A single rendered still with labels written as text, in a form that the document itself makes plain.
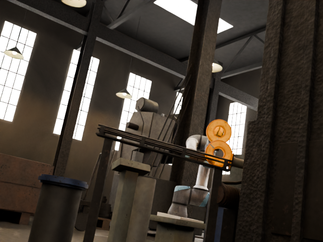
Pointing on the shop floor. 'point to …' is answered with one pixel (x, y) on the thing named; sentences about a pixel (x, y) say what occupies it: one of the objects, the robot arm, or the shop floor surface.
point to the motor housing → (228, 218)
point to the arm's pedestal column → (173, 233)
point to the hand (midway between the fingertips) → (219, 128)
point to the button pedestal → (125, 197)
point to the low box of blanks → (20, 187)
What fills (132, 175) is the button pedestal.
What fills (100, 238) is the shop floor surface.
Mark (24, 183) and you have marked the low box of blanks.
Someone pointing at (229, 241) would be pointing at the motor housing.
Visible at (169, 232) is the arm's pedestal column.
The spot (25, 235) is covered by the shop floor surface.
